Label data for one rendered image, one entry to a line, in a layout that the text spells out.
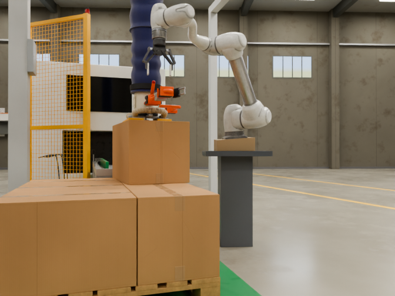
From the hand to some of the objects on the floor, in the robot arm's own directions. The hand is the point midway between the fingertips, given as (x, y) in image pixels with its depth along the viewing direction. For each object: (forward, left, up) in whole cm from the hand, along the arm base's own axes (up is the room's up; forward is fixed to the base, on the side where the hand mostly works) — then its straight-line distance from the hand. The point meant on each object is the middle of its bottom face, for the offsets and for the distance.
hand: (158, 73), depth 212 cm
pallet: (+40, -1, -119) cm, 126 cm away
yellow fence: (+114, -156, -120) cm, 228 cm away
